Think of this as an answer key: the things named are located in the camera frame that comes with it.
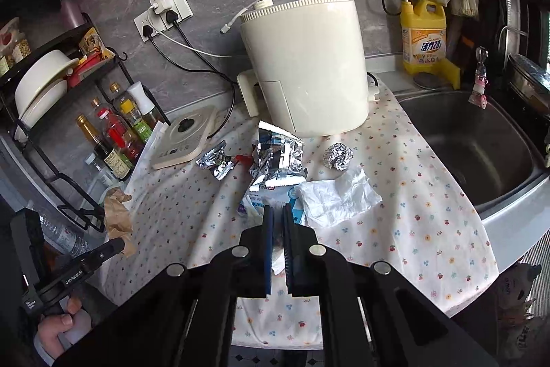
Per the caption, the crumpled brown paper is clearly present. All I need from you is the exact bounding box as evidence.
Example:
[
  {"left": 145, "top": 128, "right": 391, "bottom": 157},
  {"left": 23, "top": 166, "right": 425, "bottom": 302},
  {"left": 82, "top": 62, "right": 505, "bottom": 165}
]
[{"left": 103, "top": 187, "right": 136, "bottom": 258}]

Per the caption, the dark soy sauce bottle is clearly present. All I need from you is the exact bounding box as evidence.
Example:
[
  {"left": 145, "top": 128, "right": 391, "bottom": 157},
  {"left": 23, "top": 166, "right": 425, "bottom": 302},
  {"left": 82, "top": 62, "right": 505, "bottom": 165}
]
[{"left": 76, "top": 115, "right": 132, "bottom": 181}]

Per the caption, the silver foil snack bag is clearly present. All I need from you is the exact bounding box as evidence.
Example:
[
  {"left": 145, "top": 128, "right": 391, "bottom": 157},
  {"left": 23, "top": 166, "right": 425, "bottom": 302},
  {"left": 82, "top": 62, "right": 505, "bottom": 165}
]
[{"left": 248, "top": 120, "right": 308, "bottom": 192}]

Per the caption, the red torn wrapper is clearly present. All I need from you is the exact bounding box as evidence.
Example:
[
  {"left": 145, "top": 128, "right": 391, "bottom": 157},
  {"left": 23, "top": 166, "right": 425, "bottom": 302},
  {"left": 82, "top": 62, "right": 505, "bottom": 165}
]
[{"left": 234, "top": 154, "right": 254, "bottom": 169}]

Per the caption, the red cap oil bottle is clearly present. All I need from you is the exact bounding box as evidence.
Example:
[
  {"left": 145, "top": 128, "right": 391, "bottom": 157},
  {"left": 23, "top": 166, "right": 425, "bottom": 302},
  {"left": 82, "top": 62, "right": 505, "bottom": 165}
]
[{"left": 91, "top": 97, "right": 144, "bottom": 166}]

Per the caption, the black wire shelf rack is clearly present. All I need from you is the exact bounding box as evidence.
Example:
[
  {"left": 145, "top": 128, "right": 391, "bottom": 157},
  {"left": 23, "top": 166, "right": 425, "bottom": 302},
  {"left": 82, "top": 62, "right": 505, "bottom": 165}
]
[{"left": 1, "top": 13, "right": 177, "bottom": 231}]

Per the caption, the black power cable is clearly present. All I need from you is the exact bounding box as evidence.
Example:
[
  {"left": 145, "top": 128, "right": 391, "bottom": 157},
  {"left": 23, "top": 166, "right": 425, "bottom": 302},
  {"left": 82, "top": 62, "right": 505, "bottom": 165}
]
[{"left": 141, "top": 9, "right": 238, "bottom": 140}]

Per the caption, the white top oil dispenser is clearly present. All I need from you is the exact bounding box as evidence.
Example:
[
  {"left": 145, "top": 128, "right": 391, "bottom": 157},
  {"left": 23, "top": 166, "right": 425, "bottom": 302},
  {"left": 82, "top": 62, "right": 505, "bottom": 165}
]
[{"left": 128, "top": 82, "right": 163, "bottom": 129}]

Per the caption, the white plastic bag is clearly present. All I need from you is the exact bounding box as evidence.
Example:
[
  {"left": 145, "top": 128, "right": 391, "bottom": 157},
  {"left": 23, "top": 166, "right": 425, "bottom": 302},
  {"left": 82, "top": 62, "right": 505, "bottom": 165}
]
[{"left": 296, "top": 167, "right": 382, "bottom": 229}]

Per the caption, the stainless steel sink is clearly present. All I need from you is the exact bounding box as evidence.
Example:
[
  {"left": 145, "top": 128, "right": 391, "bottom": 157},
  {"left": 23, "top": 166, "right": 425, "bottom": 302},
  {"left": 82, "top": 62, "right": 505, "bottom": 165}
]
[{"left": 398, "top": 91, "right": 549, "bottom": 219}]

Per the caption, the green label yellow cap bottle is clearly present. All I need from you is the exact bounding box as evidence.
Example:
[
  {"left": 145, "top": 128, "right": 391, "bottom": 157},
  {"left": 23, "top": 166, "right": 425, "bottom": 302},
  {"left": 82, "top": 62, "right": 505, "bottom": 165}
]
[{"left": 110, "top": 82, "right": 152, "bottom": 143}]

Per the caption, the yellow detergent bottle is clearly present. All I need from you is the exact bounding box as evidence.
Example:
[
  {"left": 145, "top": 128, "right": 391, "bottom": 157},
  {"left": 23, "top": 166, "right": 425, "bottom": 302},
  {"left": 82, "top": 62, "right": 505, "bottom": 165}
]
[{"left": 400, "top": 0, "right": 447, "bottom": 75}]

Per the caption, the cream air fryer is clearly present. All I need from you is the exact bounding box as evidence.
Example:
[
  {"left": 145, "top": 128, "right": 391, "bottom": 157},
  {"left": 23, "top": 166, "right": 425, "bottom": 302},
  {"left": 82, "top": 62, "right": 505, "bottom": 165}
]
[{"left": 238, "top": 0, "right": 369, "bottom": 137}]

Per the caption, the small silver foil wrapper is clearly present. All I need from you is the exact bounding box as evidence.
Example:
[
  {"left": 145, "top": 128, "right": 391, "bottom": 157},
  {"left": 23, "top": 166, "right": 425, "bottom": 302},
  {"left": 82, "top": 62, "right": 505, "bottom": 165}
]
[{"left": 196, "top": 140, "right": 235, "bottom": 181}]

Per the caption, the white charging cable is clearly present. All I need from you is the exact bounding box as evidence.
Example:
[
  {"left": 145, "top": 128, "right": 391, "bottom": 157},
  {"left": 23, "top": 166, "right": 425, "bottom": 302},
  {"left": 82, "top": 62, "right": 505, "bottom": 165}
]
[{"left": 150, "top": 0, "right": 344, "bottom": 60}]

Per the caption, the aluminium foil ball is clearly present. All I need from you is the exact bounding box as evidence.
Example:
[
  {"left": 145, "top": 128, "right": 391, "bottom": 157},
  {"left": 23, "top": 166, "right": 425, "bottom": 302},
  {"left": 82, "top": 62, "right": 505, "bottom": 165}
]
[{"left": 322, "top": 142, "right": 353, "bottom": 171}]

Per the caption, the person left hand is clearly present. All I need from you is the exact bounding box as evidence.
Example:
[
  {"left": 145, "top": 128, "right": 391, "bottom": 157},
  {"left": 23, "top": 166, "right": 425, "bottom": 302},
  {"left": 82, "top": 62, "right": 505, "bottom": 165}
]
[{"left": 37, "top": 296, "right": 82, "bottom": 359}]

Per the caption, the blue white medicine box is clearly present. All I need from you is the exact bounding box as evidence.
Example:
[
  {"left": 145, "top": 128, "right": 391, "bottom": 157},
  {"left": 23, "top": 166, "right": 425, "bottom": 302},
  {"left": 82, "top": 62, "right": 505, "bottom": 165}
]
[{"left": 237, "top": 186, "right": 305, "bottom": 225}]

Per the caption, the white charger plug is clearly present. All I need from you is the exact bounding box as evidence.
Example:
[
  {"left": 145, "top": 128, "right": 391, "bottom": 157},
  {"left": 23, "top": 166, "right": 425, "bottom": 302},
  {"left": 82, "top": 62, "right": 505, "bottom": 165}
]
[{"left": 150, "top": 0, "right": 173, "bottom": 15}]

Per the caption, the white ceramic bowl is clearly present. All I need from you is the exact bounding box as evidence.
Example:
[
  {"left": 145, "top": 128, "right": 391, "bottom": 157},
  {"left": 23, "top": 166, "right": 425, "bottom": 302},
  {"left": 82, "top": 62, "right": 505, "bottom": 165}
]
[{"left": 14, "top": 49, "right": 79, "bottom": 116}]

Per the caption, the white wall socket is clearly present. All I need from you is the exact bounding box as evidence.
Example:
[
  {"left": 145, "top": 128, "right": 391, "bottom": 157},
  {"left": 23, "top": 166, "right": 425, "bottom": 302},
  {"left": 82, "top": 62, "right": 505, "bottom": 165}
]
[{"left": 133, "top": 0, "right": 193, "bottom": 42}]

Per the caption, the floral white tablecloth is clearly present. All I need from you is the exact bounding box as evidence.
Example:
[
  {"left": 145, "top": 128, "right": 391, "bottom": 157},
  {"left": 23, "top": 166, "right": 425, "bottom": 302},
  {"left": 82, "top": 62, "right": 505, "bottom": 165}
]
[{"left": 99, "top": 78, "right": 501, "bottom": 350}]

